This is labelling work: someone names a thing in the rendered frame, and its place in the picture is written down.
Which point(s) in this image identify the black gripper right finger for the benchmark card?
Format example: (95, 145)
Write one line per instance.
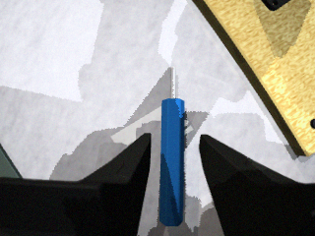
(252, 199)

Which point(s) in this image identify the keyboard with white letter keys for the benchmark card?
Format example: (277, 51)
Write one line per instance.
(7, 167)

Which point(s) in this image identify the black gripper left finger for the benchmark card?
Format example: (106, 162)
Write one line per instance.
(106, 203)

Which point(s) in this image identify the blue stylus with white tip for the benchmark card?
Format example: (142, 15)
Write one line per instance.
(172, 158)

